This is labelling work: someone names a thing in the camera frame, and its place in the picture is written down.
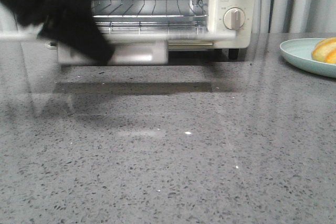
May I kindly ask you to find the oven glass door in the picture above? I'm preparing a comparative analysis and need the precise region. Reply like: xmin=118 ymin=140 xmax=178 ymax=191
xmin=1 ymin=31 xmax=236 ymax=66

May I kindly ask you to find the metal oven wire rack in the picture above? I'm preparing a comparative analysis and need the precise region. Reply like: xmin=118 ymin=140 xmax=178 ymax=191
xmin=91 ymin=0 xmax=208 ymax=35

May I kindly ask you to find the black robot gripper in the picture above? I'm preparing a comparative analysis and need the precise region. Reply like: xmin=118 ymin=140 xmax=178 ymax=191
xmin=1 ymin=0 xmax=113 ymax=65

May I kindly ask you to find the golden croissant bread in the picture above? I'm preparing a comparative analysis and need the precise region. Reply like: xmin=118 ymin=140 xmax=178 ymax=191
xmin=311 ymin=37 xmax=335 ymax=64

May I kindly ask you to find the light green plate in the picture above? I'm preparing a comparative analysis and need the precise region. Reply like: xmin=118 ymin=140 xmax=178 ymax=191
xmin=280 ymin=38 xmax=335 ymax=79

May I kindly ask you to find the cream Toshiba toaster oven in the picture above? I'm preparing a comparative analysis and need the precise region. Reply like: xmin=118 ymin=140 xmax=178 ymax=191
xmin=90 ymin=0 xmax=255 ymax=66

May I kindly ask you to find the lower oven control knob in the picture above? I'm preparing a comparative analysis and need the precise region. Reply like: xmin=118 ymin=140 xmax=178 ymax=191
xmin=223 ymin=8 xmax=245 ymax=30

